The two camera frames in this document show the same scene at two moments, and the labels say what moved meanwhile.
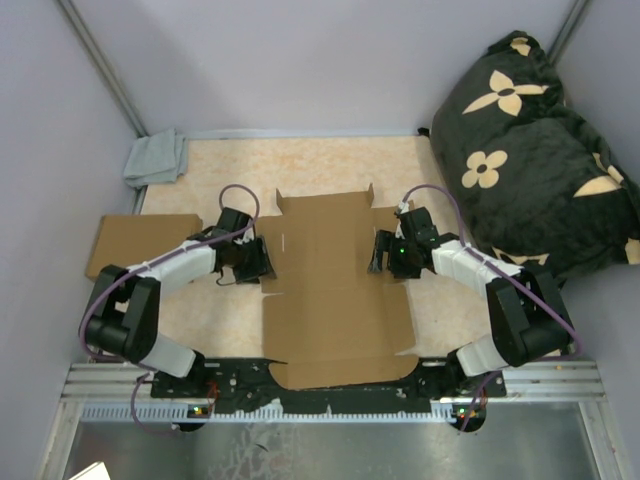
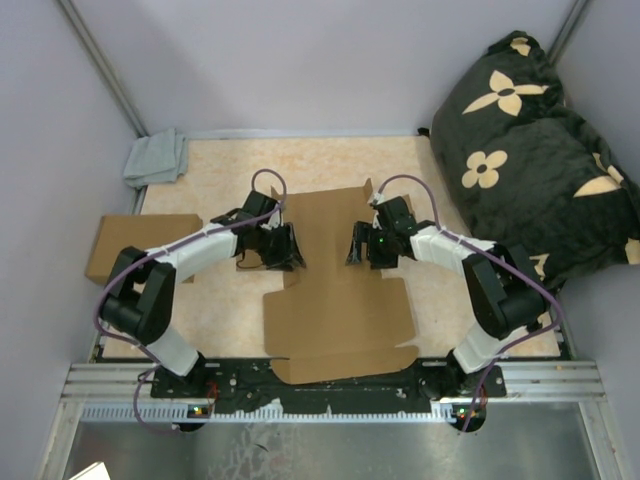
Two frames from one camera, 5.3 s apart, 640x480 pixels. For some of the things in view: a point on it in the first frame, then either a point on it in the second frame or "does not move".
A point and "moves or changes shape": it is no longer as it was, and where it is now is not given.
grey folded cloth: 157,158 does not move
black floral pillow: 526,175 does not move
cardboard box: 333,322 moves or changes shape
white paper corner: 97,471 does not move
